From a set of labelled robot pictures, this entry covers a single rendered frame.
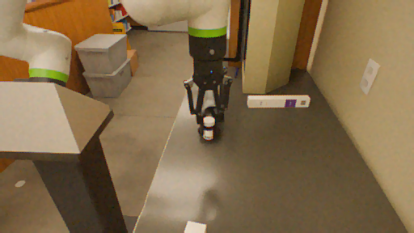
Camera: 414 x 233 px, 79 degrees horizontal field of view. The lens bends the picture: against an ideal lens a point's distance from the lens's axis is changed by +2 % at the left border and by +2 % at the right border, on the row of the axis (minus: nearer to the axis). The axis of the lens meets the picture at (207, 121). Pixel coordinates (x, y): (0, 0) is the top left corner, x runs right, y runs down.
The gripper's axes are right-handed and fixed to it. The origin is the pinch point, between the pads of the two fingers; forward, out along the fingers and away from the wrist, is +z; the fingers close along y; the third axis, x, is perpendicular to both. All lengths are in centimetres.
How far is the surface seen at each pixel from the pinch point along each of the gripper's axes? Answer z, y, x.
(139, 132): 113, 41, -158
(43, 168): 32, 64, -27
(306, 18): -10, -72, -74
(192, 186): 17.7, 6.9, 7.7
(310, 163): 18.3, -34.0, 5.7
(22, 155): 19, 65, -21
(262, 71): 7, -37, -46
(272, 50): -3, -40, -46
